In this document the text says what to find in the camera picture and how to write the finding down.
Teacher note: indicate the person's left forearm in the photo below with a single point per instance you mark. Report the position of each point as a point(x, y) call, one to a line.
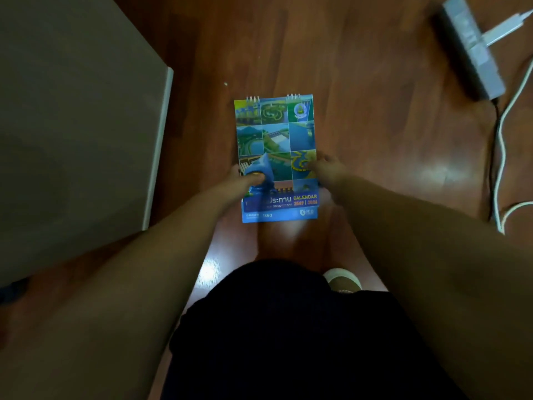
point(125, 295)

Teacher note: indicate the grey power strip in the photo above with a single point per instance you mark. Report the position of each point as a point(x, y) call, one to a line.
point(474, 49)

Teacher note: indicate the beige wooden table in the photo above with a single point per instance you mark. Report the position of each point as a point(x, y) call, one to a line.
point(62, 120)

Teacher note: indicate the blue spiral photo calendar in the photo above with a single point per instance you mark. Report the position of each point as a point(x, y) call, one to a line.
point(275, 129)

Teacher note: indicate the person's left hand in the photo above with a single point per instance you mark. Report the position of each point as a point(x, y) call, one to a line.
point(233, 187)

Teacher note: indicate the person's right hand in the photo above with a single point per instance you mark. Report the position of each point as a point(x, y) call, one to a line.
point(331, 177)

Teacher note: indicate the black shorts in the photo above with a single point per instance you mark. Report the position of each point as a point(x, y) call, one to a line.
point(270, 329)

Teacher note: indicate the person's slipper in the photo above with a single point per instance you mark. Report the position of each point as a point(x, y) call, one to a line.
point(342, 279)

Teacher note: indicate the white plug adapter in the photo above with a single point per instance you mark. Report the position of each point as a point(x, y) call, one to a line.
point(501, 31)

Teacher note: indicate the person's right forearm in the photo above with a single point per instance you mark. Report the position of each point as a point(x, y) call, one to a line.
point(437, 266)

